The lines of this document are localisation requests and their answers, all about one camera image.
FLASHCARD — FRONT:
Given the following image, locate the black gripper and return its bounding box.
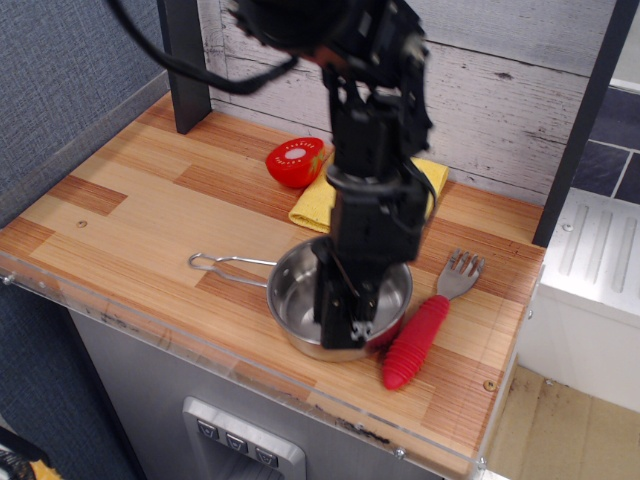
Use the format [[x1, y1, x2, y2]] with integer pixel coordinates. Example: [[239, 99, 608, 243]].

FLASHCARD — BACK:
[[312, 167, 437, 349]]

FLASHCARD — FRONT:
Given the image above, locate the stainless steel saucepan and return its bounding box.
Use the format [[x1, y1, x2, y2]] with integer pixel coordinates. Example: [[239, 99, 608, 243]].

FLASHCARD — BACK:
[[188, 237, 413, 362]]

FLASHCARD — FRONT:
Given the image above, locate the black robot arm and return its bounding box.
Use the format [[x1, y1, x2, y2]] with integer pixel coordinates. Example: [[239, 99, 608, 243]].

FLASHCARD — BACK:
[[110, 1, 436, 349]]

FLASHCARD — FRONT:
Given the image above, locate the yellow folded cloth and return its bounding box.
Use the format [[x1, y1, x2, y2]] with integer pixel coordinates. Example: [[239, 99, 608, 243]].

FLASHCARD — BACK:
[[288, 153, 449, 234]]

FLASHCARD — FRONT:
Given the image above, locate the red toy tomato half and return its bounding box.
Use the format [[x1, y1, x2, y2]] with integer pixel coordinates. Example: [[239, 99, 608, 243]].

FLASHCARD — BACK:
[[265, 137, 325, 188]]

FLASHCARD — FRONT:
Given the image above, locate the clear acrylic edge guard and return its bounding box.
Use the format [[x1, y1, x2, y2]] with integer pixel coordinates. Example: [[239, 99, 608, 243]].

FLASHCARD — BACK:
[[1, 254, 485, 479]]

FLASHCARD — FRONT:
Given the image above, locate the silver dispenser button panel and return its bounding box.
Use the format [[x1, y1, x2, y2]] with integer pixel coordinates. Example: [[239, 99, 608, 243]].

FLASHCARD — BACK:
[[182, 396, 307, 479]]

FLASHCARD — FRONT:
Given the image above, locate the grey toy fridge cabinet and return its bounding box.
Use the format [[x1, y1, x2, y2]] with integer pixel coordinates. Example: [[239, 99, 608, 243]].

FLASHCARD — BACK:
[[71, 313, 435, 479]]

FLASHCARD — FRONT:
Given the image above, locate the white toy sink unit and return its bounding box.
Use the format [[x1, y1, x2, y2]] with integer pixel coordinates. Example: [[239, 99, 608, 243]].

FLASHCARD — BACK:
[[517, 189, 639, 411]]

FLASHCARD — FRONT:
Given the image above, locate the yellow object at corner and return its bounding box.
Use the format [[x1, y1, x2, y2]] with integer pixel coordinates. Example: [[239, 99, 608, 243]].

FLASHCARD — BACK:
[[1, 444, 63, 480]]

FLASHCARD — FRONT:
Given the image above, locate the red handled metal fork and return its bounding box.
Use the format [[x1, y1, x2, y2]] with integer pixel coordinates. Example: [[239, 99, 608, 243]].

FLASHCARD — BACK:
[[382, 249, 485, 391]]

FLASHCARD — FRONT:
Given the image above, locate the dark left upright post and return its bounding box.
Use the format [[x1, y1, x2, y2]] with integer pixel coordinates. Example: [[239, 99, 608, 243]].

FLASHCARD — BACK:
[[157, 0, 211, 134]]

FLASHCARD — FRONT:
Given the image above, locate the dark upright post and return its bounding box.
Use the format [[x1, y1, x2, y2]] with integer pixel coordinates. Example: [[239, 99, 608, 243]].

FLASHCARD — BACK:
[[532, 0, 639, 248], [157, 0, 211, 134]]

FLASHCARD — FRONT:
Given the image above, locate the dark right upright post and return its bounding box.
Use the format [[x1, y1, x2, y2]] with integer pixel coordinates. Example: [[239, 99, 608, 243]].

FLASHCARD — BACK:
[[532, 0, 639, 248]]

